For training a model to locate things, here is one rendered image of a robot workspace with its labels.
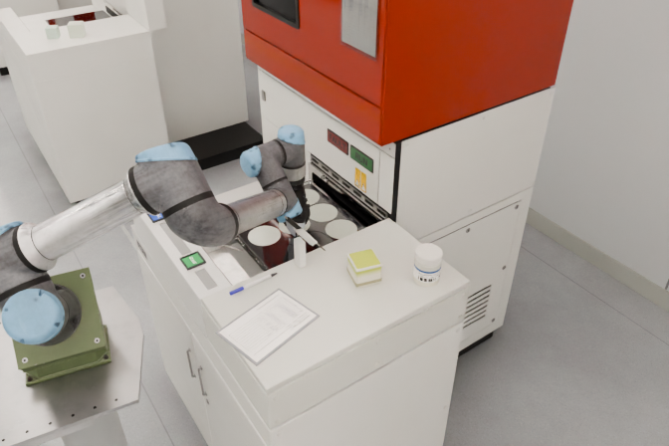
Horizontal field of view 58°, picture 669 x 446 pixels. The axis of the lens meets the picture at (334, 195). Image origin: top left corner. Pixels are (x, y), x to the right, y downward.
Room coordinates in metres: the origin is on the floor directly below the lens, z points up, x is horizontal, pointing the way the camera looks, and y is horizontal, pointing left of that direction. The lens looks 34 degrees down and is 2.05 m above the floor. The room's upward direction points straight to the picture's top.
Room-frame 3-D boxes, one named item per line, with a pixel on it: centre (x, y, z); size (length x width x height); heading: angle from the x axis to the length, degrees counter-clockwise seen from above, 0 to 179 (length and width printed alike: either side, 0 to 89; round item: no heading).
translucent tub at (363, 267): (1.21, -0.08, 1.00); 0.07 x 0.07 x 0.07; 19
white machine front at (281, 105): (1.82, 0.05, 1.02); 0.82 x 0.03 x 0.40; 35
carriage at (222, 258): (1.37, 0.34, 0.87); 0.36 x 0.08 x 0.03; 35
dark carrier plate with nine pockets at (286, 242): (1.54, 0.13, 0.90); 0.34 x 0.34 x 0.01; 35
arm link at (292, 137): (1.48, 0.12, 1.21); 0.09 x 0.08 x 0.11; 130
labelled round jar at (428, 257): (1.20, -0.24, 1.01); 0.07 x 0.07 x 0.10
